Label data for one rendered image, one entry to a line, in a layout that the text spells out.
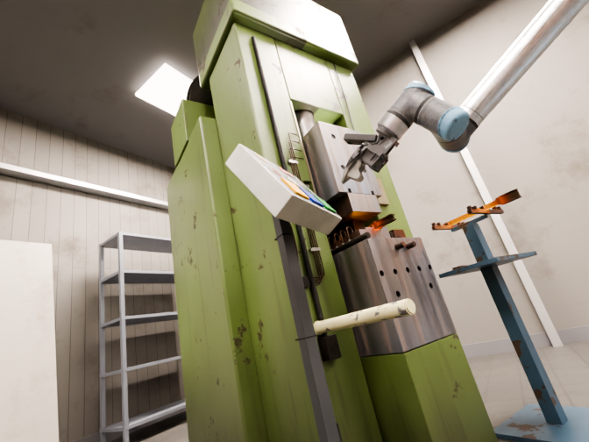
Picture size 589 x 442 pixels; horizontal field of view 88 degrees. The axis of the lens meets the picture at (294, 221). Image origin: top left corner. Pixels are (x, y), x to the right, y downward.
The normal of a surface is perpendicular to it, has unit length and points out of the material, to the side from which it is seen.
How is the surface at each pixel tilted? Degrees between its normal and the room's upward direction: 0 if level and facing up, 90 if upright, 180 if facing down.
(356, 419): 90
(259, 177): 90
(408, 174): 90
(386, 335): 90
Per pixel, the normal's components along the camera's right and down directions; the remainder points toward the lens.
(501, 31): -0.56, -0.16
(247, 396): 0.53, -0.40
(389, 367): -0.82, -0.01
